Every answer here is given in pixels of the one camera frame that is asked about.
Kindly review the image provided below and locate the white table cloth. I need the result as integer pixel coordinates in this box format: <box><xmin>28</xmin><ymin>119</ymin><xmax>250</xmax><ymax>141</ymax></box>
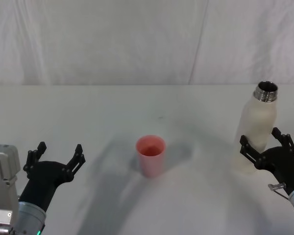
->
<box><xmin>0</xmin><ymin>84</ymin><xmax>294</xmax><ymax>235</ymax></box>

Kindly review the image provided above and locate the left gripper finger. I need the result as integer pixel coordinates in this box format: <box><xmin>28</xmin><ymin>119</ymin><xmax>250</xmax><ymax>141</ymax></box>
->
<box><xmin>23</xmin><ymin>141</ymin><xmax>48</xmax><ymax>172</ymax></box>
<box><xmin>62</xmin><ymin>144</ymin><xmax>86</xmax><ymax>182</ymax></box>

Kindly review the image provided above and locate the pink plastic cup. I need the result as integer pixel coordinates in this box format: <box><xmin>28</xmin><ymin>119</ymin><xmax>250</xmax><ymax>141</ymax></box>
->
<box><xmin>136</xmin><ymin>135</ymin><xmax>167</xmax><ymax>179</ymax></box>

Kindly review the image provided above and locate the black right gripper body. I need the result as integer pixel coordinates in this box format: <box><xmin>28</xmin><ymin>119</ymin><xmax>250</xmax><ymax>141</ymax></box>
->
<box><xmin>255</xmin><ymin>145</ymin><xmax>294</xmax><ymax>196</ymax></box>

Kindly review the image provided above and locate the cream vacuum bottle steel neck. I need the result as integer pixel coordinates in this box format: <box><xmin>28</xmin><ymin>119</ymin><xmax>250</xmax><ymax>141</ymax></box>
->
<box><xmin>231</xmin><ymin>81</ymin><xmax>279</xmax><ymax>175</ymax></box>

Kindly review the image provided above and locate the thin cable with silver plug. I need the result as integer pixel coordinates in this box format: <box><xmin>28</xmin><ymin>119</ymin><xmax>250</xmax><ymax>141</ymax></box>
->
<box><xmin>268</xmin><ymin>183</ymin><xmax>291</xmax><ymax>200</ymax></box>

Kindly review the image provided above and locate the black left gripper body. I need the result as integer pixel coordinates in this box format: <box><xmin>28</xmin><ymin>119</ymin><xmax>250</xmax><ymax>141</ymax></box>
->
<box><xmin>19</xmin><ymin>161</ymin><xmax>74</xmax><ymax>212</ymax></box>

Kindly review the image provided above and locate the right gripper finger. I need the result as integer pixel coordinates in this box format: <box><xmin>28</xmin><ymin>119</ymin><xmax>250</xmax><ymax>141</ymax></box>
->
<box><xmin>271</xmin><ymin>127</ymin><xmax>294</xmax><ymax>157</ymax></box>
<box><xmin>239</xmin><ymin>135</ymin><xmax>264</xmax><ymax>170</ymax></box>

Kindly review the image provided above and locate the white curtain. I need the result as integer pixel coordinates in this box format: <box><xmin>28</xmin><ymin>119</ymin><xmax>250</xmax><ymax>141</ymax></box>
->
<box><xmin>0</xmin><ymin>0</ymin><xmax>294</xmax><ymax>87</ymax></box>

